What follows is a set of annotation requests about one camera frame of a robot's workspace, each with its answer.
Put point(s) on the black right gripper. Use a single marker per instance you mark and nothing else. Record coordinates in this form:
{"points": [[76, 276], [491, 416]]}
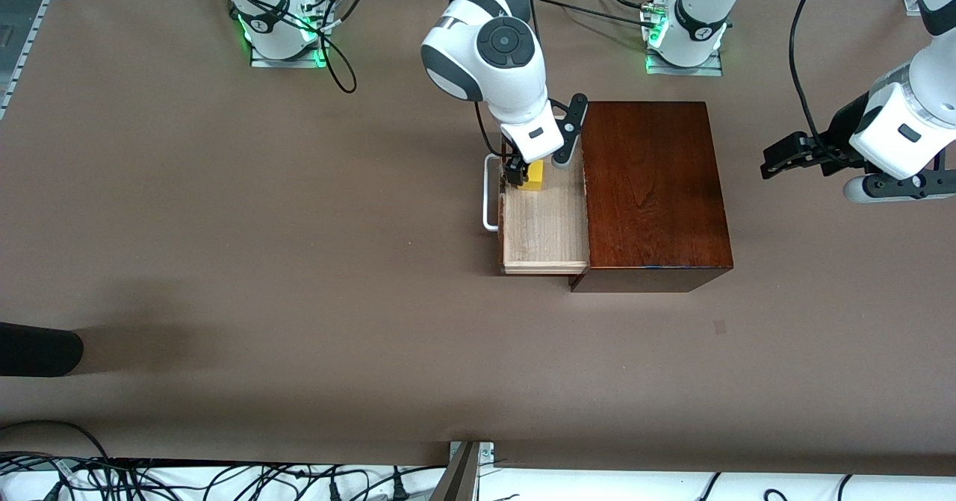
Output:
{"points": [[515, 166]]}

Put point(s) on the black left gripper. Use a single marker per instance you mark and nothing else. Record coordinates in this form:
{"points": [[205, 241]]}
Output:
{"points": [[842, 127]]}

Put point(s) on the yellow block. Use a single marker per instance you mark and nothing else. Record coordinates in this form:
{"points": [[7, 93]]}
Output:
{"points": [[535, 178]]}

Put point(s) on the wooden drawer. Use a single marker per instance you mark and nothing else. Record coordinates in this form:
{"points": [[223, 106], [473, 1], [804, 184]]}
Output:
{"points": [[541, 232]]}

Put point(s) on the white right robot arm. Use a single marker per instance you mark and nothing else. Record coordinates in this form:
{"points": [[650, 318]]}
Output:
{"points": [[493, 75]]}

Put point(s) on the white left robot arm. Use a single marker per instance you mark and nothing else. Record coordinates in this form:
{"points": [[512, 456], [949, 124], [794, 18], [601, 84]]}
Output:
{"points": [[904, 128]]}

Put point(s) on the dark brown wooden cabinet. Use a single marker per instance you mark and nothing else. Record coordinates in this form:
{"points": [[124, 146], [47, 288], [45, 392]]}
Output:
{"points": [[657, 187]]}

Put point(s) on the paper table cover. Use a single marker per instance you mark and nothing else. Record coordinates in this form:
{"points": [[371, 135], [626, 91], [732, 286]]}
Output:
{"points": [[373, 299]]}

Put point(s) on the dark grey metal beam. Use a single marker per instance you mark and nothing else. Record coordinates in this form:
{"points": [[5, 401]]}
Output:
{"points": [[457, 482]]}

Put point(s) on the black power plug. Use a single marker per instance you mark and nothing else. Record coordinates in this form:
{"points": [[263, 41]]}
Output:
{"points": [[399, 492], [334, 492]]}

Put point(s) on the black round-ended cylinder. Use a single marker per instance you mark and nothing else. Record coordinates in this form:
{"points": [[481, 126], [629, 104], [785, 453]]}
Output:
{"points": [[37, 348]]}

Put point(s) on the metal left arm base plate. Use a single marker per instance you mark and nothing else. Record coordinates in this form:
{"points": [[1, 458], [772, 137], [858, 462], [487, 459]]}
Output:
{"points": [[683, 72]]}

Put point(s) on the aluminium frame corner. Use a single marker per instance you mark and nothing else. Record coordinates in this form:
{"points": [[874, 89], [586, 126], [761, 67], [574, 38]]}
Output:
{"points": [[911, 2]]}

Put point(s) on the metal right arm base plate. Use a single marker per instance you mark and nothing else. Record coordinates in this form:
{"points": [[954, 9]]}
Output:
{"points": [[287, 63]]}

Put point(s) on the silver metal corner bracket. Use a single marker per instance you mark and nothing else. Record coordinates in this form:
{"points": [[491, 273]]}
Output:
{"points": [[487, 452]]}

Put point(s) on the aluminium side rail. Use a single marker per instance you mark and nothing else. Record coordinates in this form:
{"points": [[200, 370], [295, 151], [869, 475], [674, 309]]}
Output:
{"points": [[22, 60]]}

